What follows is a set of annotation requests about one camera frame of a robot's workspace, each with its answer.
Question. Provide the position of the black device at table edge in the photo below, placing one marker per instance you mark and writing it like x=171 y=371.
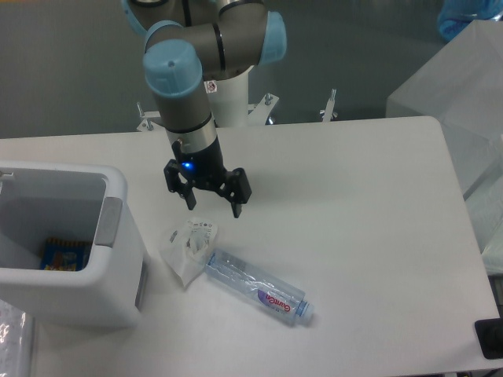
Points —
x=489 y=334

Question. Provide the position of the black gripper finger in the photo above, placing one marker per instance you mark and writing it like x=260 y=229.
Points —
x=236 y=189
x=175 y=184

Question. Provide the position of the white plastic bag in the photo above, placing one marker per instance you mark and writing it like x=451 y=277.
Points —
x=187 y=248

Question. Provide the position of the translucent plastic storage box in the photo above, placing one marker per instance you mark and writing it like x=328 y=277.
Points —
x=461 y=87

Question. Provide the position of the clear patterned plastic sheet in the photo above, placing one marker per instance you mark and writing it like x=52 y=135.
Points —
x=16 y=341

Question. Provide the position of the clear plastic water bottle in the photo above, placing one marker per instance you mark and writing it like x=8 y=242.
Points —
x=273 y=295

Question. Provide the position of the white plastic trash can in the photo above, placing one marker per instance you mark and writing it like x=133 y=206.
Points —
x=70 y=202

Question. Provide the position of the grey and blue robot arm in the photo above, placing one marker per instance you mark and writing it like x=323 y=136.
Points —
x=187 y=43

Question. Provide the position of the blue snack wrapper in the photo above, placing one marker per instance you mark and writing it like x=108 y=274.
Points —
x=65 y=255

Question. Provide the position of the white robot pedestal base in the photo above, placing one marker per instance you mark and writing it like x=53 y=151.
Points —
x=230 y=107

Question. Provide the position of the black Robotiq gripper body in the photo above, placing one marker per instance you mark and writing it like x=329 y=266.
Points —
x=204 y=169

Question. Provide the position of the blue plastic bag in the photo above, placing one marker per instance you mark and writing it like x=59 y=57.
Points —
x=456 y=15

